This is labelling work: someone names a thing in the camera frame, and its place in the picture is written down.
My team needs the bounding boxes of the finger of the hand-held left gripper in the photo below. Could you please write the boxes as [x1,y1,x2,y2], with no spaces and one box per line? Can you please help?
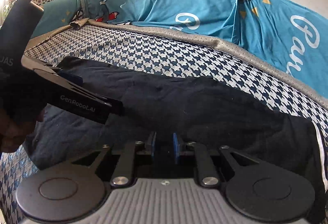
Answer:
[75,85,124,115]
[56,68,83,87]

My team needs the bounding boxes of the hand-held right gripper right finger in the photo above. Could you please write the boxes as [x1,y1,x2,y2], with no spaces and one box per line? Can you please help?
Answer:
[172,132,257,187]

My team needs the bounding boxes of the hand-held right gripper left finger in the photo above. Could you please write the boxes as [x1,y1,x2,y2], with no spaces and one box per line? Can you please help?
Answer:
[72,131,157,187]

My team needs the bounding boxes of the black t-shirt with red print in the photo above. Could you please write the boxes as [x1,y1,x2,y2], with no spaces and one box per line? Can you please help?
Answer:
[26,56,327,189]

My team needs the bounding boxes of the person's left hand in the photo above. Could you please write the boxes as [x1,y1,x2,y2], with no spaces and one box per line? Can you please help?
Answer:
[0,109,45,154]

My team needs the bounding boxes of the blue white houndstooth mat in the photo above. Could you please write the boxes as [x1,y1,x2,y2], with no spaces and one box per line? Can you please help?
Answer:
[0,19,328,224]

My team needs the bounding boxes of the blue printed bed sheet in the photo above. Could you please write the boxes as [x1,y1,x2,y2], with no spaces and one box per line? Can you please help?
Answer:
[33,0,328,86]

